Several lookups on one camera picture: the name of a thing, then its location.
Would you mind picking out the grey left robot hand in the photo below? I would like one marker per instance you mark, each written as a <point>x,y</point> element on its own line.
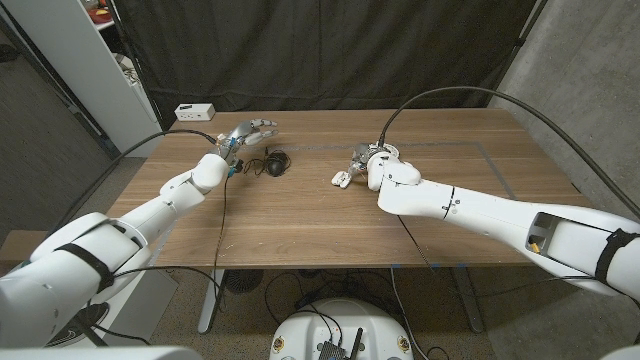
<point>242,134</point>

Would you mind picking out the white AirPods case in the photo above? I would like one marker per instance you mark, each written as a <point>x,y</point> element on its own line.
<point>341,179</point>

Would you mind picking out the black backdrop stand pole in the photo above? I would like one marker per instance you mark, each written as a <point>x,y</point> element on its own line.
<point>515,55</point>
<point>132,55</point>

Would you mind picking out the white kitchen timer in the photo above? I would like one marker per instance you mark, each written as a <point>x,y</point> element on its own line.
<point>394,148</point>

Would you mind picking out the grey table leg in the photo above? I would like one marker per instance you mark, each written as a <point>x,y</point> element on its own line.
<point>470,305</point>

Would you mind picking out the white robot head housing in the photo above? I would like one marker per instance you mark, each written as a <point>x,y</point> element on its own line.
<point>100,354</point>

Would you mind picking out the red bowl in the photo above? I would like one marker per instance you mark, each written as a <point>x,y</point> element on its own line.
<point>100,16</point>

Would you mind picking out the black backdrop curtain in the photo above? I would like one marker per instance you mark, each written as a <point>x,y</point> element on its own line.
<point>325,50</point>

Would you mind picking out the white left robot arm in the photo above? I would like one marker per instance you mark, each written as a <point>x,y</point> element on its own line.
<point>100,250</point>

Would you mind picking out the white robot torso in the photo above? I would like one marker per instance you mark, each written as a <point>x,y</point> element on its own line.
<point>345,320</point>

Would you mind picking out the brown cardboard box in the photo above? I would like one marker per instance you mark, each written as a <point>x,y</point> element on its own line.
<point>15,245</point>

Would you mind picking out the white cabinet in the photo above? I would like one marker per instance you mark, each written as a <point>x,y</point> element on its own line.
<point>95,75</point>

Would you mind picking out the white table leg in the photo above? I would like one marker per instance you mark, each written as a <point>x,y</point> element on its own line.
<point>210,300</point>

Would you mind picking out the black floor fan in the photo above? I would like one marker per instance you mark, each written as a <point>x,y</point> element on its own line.
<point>244,281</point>

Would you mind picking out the black round floor object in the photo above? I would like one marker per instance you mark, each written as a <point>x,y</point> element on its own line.
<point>75,325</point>

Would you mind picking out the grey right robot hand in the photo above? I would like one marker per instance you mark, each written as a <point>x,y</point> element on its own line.
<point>361,156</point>

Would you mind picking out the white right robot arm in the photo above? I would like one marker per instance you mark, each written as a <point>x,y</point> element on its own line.
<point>500,215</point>

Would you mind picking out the black torso antenna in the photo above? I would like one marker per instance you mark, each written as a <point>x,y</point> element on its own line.
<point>357,342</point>

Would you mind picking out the black computer mouse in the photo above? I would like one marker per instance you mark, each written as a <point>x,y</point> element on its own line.
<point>276,165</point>

